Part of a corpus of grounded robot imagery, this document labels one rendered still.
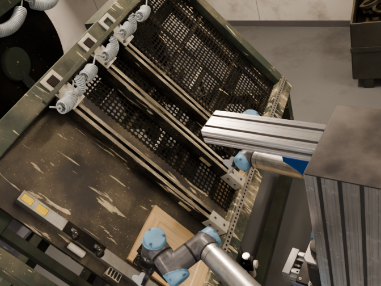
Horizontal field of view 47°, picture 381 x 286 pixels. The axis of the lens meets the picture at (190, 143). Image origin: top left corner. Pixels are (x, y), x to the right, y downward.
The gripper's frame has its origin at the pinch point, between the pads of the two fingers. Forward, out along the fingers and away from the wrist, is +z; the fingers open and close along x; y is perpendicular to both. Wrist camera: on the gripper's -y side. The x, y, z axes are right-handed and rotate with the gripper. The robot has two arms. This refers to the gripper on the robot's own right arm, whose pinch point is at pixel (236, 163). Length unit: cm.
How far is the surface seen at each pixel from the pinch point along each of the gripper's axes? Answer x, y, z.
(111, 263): 67, 24, 15
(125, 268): 65, 18, 19
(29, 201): 70, 62, -5
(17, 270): 93, 47, -2
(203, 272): 39, -11, 40
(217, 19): -116, 67, 22
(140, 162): 19.8, 40.9, 10.5
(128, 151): 20, 48, 7
